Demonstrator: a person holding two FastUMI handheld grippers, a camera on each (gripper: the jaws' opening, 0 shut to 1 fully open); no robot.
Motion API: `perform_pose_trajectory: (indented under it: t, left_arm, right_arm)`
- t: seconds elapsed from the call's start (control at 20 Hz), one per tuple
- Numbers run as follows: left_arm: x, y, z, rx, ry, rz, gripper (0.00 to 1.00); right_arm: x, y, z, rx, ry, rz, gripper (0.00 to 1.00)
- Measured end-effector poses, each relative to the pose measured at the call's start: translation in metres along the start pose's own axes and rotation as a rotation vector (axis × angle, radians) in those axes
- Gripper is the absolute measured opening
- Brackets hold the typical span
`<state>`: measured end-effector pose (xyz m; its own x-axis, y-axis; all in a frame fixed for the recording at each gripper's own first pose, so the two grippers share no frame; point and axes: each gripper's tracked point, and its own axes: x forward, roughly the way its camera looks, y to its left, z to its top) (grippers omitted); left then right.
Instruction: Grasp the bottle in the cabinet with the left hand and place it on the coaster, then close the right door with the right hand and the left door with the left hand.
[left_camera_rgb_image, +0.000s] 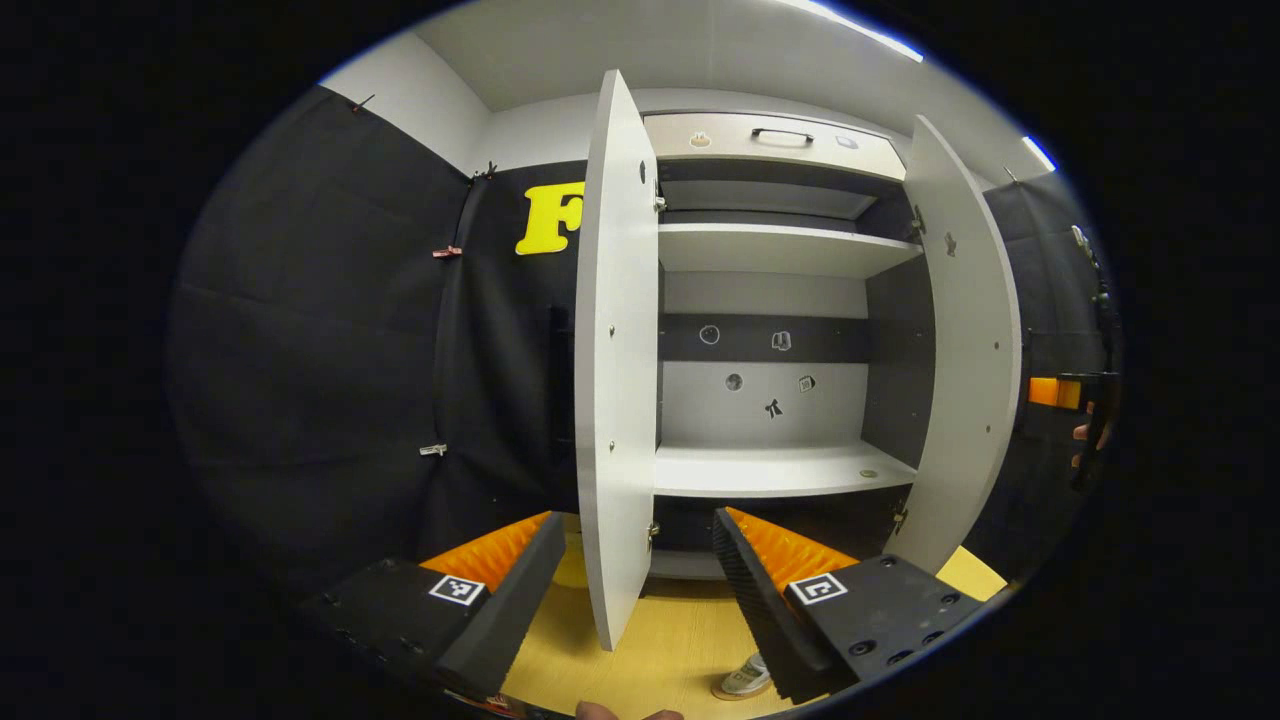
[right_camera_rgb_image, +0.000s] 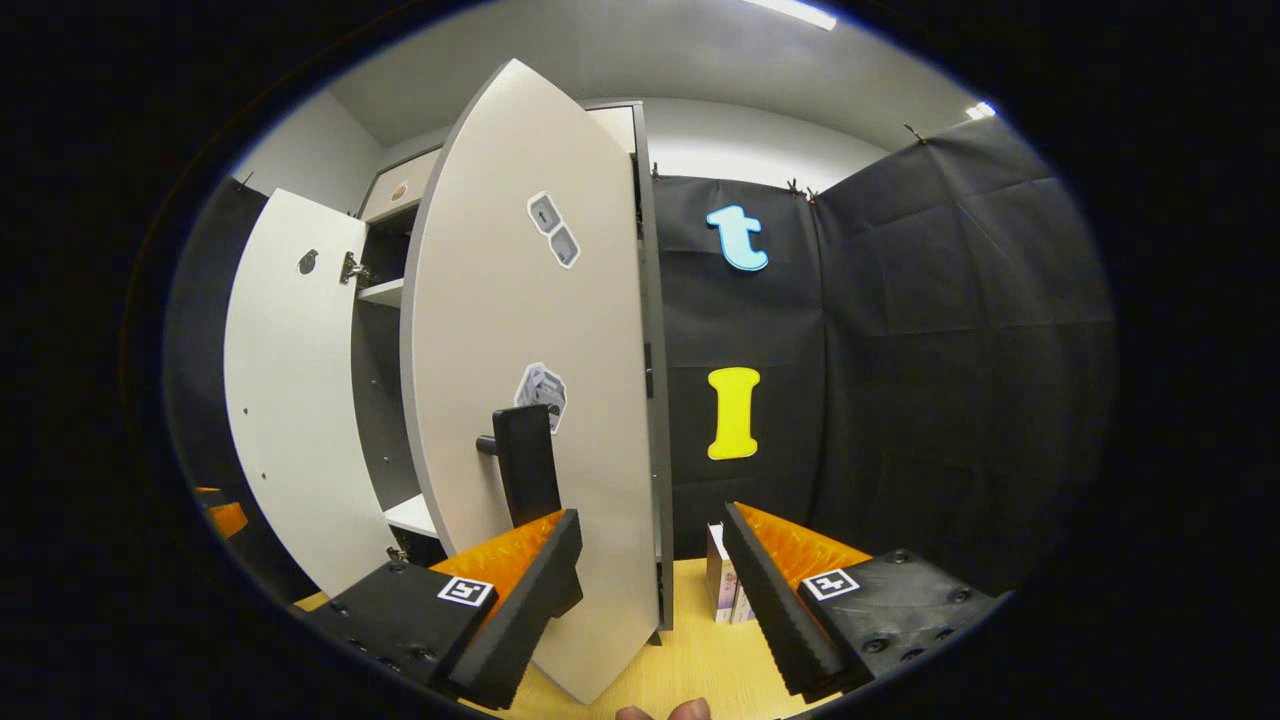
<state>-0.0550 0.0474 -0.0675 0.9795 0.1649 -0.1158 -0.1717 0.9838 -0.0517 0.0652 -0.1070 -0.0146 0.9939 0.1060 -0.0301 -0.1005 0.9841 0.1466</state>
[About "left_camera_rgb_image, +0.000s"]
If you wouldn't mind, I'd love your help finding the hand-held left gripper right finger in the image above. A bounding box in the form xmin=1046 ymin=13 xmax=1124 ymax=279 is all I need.
xmin=712 ymin=507 xmax=986 ymax=706

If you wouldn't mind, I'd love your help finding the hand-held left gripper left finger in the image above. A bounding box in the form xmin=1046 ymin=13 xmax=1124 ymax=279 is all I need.
xmin=300 ymin=512 xmax=568 ymax=704

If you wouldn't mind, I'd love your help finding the white bottle with green label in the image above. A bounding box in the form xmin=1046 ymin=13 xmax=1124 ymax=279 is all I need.
xmin=720 ymin=652 xmax=773 ymax=697

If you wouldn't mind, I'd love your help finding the pale cabinet door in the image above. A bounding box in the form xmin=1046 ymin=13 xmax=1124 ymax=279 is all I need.
xmin=903 ymin=113 xmax=1024 ymax=576
xmin=575 ymin=68 xmax=663 ymax=653

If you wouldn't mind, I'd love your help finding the pale and grey cabinet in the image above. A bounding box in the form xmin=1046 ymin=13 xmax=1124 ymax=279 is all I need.
xmin=640 ymin=110 xmax=941 ymax=581

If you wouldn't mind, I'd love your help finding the cabinet drawer with black handle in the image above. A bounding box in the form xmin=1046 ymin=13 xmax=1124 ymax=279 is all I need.
xmin=643 ymin=112 xmax=909 ymax=183

